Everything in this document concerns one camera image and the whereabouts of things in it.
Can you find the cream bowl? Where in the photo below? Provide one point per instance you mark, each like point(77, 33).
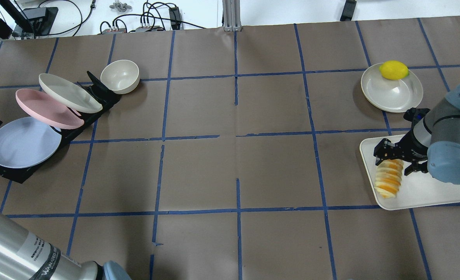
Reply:
point(121, 76)

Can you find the aluminium frame post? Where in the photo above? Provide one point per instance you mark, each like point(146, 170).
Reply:
point(231, 15)

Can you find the striped bread roll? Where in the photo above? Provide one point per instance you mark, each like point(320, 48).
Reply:
point(388, 177)

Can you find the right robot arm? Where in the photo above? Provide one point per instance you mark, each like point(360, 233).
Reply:
point(433, 143)

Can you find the white rectangular tray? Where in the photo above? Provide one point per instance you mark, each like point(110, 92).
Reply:
point(417, 189)

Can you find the black dish rack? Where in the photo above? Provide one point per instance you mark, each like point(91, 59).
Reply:
point(107, 98)

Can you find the black power adapter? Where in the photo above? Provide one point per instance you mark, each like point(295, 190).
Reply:
point(175, 18)

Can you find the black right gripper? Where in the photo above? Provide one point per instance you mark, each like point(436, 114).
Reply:
point(410, 147)

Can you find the blue plate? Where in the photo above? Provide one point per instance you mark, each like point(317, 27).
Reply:
point(27, 142)

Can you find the white plate with lemon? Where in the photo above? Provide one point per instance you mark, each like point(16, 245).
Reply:
point(394, 96)

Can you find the yellow lemon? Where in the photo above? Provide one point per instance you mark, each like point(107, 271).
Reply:
point(394, 70)

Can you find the cream plate in rack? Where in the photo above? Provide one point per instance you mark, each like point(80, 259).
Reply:
point(68, 93)

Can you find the pink plate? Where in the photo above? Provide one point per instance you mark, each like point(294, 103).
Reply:
point(44, 108)

